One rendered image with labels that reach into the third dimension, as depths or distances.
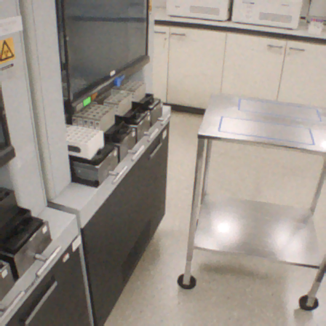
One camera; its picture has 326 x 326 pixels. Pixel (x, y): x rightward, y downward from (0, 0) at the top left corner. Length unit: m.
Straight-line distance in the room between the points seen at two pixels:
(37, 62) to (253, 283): 1.43
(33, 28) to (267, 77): 2.61
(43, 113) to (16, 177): 0.18
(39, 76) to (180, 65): 2.57
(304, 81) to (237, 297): 2.08
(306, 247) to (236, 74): 1.98
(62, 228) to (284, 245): 1.03
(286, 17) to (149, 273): 2.28
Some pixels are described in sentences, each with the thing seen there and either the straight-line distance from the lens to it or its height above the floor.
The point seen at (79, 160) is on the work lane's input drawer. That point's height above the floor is 0.81.
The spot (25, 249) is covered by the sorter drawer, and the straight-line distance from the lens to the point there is 0.86.
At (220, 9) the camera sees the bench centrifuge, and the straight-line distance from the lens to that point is 3.24.
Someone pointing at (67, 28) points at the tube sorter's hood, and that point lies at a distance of 0.99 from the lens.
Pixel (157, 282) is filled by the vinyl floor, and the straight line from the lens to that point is 1.81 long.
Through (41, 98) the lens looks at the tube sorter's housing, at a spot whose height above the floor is 1.05.
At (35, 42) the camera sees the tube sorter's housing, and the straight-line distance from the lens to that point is 0.91.
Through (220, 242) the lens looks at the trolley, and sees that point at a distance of 1.63.
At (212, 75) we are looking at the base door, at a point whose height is 0.42.
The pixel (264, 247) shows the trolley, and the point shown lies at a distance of 1.65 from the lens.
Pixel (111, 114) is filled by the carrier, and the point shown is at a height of 0.86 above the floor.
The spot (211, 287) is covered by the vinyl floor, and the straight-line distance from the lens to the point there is 1.81.
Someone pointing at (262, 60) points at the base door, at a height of 0.62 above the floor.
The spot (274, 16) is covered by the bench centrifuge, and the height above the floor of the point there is 1.00.
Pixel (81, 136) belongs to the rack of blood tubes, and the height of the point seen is 0.86.
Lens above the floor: 1.37
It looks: 31 degrees down
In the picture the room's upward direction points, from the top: 2 degrees clockwise
